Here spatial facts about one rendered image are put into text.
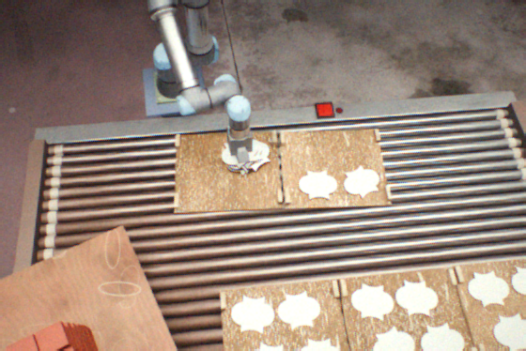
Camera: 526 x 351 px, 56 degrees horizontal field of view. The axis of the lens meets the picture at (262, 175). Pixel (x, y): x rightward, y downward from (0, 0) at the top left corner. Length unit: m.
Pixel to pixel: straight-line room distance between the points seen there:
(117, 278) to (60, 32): 2.55
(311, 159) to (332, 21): 2.02
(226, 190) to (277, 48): 1.90
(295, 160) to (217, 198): 0.35
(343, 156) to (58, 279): 1.14
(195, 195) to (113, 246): 0.37
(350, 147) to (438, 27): 2.13
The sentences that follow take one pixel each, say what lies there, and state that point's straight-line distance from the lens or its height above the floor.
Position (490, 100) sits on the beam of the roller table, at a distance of 2.45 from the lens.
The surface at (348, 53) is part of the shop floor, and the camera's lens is 3.69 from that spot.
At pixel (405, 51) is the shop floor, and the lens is 3.81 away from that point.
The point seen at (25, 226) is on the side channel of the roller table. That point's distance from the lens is 2.02.
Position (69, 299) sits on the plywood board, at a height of 1.04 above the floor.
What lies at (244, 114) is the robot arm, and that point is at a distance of 1.67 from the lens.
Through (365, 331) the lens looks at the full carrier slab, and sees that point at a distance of 1.80.
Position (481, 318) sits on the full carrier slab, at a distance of 1.93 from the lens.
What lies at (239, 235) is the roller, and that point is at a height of 0.92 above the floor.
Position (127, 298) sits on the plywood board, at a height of 1.04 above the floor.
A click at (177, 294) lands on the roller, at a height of 0.92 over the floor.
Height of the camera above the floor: 2.65
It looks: 61 degrees down
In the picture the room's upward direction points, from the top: 3 degrees clockwise
